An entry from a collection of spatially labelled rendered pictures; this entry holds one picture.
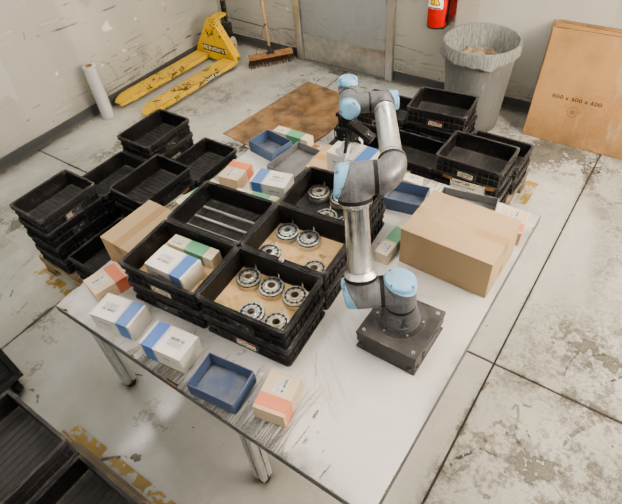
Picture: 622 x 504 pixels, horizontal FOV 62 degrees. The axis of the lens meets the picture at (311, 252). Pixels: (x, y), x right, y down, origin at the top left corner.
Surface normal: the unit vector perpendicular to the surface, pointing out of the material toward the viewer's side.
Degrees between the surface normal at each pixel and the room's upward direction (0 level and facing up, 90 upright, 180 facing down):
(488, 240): 0
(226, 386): 0
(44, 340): 0
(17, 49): 90
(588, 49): 81
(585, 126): 73
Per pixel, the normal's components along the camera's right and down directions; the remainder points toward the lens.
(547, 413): -0.07, -0.70
